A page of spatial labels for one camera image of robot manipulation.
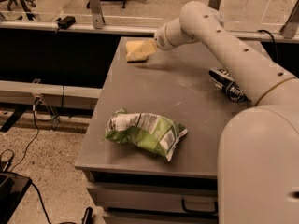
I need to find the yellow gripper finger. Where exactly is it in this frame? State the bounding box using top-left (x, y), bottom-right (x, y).
top-left (136, 39), bottom-right (157, 58)

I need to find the yellow sponge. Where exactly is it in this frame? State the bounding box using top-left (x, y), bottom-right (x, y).
top-left (125, 40), bottom-right (147, 62)

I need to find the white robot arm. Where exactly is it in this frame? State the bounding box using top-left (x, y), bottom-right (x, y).
top-left (126, 1), bottom-right (299, 224)

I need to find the blue chip bag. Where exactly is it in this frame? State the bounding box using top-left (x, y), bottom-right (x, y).
top-left (208, 68), bottom-right (249, 103)

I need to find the black power adapter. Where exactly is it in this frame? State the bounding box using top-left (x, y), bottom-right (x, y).
top-left (58, 16), bottom-right (76, 29)

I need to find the green chip bag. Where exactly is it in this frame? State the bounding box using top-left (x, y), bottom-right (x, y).
top-left (105, 108), bottom-right (188, 161)

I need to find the grey table drawer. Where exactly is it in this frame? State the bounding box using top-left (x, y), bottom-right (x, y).
top-left (87, 182), bottom-right (218, 217)

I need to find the black box on floor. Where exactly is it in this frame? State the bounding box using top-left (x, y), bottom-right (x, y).
top-left (0, 173), bottom-right (32, 224)

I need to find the left metal bracket post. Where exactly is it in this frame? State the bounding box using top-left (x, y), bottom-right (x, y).
top-left (89, 0), bottom-right (105, 29)

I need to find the metal bracket post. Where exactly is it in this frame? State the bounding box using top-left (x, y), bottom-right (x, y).
top-left (89, 0), bottom-right (105, 29)
top-left (208, 0), bottom-right (221, 10)

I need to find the right metal bracket post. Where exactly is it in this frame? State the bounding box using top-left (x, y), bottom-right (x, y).
top-left (208, 0), bottom-right (221, 10)

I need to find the grey metal rail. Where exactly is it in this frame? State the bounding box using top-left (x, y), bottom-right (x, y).
top-left (0, 80), bottom-right (102, 110)

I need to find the far right metal bracket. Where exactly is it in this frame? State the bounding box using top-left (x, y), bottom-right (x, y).
top-left (279, 0), bottom-right (299, 39)

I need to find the black floor cable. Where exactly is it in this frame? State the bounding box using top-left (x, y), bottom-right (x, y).
top-left (0, 148), bottom-right (93, 224)

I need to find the black drawer handle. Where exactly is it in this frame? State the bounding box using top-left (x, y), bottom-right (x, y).
top-left (180, 199), bottom-right (218, 215)

